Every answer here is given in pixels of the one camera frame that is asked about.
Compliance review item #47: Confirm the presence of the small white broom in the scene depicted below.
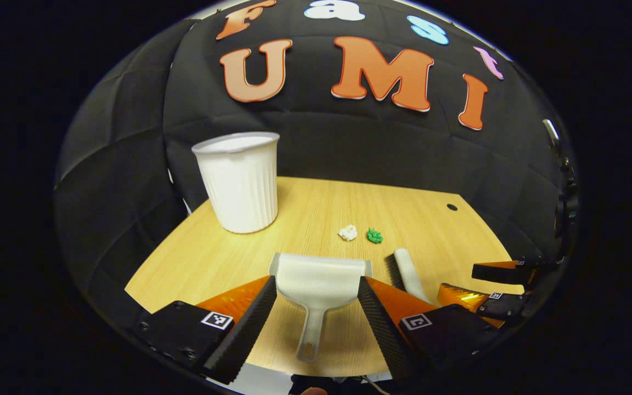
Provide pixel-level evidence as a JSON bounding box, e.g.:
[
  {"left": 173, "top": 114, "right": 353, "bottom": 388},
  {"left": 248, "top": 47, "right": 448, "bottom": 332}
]
[{"left": 385, "top": 248, "right": 432, "bottom": 305}]

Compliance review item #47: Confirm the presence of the white plastic dustpan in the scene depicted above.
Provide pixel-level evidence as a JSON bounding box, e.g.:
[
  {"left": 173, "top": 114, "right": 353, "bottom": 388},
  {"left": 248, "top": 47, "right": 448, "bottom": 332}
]
[{"left": 268, "top": 252, "right": 374, "bottom": 363}]

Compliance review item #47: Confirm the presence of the black metal stand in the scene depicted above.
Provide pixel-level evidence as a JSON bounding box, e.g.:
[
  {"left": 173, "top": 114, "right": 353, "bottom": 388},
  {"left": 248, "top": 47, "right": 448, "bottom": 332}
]
[{"left": 542, "top": 118, "right": 580, "bottom": 245}]

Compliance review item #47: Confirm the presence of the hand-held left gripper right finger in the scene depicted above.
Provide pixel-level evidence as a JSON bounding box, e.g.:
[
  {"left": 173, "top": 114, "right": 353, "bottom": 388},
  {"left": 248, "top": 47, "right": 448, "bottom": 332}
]
[{"left": 357, "top": 275, "right": 500, "bottom": 383}]

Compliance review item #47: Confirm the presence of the wooden desktop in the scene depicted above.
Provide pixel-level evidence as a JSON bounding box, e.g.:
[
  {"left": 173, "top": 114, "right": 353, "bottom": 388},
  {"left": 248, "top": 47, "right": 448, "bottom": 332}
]
[{"left": 124, "top": 177, "right": 525, "bottom": 378}]

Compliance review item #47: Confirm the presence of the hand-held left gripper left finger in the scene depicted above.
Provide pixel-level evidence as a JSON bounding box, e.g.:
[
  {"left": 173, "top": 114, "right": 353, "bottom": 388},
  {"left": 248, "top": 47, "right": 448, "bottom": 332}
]
[{"left": 132, "top": 274, "right": 278, "bottom": 385}]

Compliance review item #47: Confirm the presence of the white ribbed garbage bin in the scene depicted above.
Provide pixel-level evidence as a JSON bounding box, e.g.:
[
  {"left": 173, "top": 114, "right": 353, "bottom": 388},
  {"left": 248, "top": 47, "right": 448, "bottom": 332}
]
[{"left": 191, "top": 132, "right": 281, "bottom": 234}]

